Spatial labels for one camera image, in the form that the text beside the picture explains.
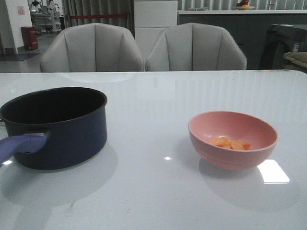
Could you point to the red trash bin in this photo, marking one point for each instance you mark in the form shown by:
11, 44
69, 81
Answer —
29, 38

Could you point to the white cabinet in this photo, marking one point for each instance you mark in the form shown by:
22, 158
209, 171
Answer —
150, 18

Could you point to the dark appliance at right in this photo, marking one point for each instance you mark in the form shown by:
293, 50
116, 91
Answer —
281, 39

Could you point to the grey counter with white top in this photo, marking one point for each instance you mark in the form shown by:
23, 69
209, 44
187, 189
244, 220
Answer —
247, 27

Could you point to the right grey upholstered chair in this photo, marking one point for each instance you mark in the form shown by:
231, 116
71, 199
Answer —
195, 47

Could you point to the orange ham slices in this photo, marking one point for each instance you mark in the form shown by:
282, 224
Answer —
225, 142

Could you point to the pink bowl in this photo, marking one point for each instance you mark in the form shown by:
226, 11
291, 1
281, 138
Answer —
261, 135

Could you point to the left grey upholstered chair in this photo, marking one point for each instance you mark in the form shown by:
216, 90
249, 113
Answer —
94, 47

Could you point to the grey upholstered chair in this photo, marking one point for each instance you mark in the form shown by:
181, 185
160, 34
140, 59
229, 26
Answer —
195, 47
94, 47

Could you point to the fruit plate on counter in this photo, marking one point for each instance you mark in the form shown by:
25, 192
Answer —
244, 5

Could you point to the beige cushion at right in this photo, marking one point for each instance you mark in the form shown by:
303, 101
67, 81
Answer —
296, 61

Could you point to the dark blue saucepan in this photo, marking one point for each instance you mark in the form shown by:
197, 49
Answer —
55, 128

